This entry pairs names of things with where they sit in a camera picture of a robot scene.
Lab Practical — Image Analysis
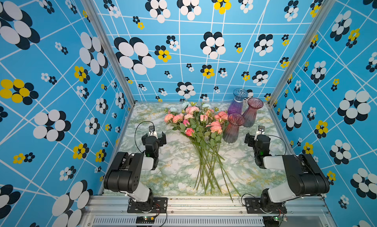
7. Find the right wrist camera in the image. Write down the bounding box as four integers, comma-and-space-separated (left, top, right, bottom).
255, 125, 266, 140

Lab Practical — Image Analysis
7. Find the pink grey ribbed glass vase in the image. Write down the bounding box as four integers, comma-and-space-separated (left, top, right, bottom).
223, 113, 244, 143

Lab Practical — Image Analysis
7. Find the right aluminium corner post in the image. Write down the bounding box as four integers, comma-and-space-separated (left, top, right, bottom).
269, 0, 336, 108

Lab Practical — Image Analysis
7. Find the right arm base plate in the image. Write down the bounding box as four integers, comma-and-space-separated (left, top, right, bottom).
243, 198, 287, 215

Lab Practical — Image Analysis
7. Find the right green circuit board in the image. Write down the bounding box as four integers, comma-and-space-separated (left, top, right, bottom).
263, 216, 287, 227

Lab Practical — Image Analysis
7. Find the purple blue ribbed glass vase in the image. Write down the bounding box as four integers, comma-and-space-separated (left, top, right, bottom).
227, 88, 248, 115

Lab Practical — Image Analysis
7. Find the left green circuit board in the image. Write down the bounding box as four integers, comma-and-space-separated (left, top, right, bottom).
136, 216, 155, 225

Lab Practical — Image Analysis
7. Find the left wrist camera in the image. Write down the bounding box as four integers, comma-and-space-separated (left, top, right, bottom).
148, 125, 158, 138

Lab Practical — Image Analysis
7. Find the bunch of pink flowers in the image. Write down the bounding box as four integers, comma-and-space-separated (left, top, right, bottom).
164, 102, 240, 200

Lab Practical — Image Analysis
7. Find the left aluminium corner post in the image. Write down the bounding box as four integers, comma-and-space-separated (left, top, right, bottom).
81, 0, 135, 109

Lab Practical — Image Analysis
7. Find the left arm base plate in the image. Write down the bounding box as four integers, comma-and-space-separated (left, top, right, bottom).
127, 197, 168, 214

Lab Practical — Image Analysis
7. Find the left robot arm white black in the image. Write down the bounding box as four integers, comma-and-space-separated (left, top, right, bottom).
104, 132, 167, 213

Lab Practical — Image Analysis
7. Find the green circuit board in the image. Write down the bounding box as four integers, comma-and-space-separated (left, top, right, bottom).
136, 216, 155, 225
263, 216, 287, 227

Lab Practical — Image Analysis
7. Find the aluminium front frame rail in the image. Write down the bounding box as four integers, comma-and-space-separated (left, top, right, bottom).
80, 196, 336, 227

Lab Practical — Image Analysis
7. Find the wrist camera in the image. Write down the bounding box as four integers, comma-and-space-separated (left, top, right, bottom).
255, 125, 266, 140
148, 125, 158, 138

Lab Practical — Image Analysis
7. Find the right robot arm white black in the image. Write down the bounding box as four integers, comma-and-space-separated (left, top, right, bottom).
244, 133, 330, 213

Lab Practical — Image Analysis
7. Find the aluminium corner post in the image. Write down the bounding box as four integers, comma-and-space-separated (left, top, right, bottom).
81, 0, 135, 109
269, 0, 336, 108

